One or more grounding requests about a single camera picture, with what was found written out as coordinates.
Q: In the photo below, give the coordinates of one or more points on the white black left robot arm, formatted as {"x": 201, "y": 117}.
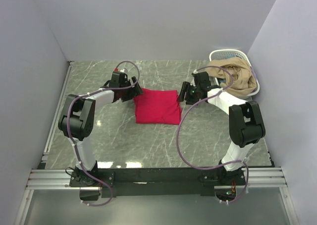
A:
{"x": 78, "y": 116}

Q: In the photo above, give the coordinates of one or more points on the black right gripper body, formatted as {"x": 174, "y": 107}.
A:
{"x": 191, "y": 95}

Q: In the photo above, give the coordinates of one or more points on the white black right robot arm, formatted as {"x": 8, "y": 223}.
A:
{"x": 246, "y": 125}

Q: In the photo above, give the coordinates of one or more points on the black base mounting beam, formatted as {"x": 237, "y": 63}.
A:
{"x": 154, "y": 181}

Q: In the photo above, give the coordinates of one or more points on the aluminium frame rail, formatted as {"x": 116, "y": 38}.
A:
{"x": 57, "y": 179}

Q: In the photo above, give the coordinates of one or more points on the white perforated laundry basket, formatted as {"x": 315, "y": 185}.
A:
{"x": 228, "y": 53}

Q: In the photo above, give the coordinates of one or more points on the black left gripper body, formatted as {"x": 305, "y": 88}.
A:
{"x": 127, "y": 93}

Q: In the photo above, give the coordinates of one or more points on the tan t-shirt in basket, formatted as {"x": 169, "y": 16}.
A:
{"x": 234, "y": 70}

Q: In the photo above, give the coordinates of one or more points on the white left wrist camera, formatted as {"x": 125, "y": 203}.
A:
{"x": 124, "y": 70}

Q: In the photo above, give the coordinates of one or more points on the red t-shirt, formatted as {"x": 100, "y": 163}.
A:
{"x": 157, "y": 107}

